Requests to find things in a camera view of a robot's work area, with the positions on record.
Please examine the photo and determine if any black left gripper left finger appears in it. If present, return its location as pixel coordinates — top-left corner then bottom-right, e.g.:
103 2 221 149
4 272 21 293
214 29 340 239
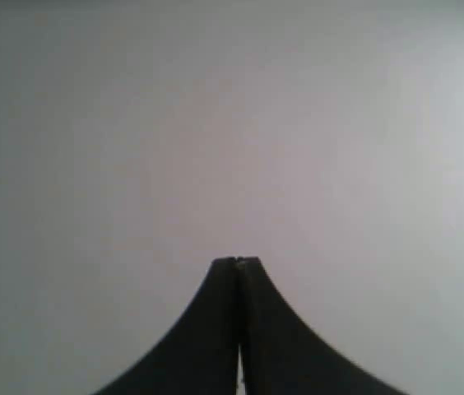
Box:
97 257 240 395

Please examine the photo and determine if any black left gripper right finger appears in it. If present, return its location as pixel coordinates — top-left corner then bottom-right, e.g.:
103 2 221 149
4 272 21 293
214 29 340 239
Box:
237 257 403 395

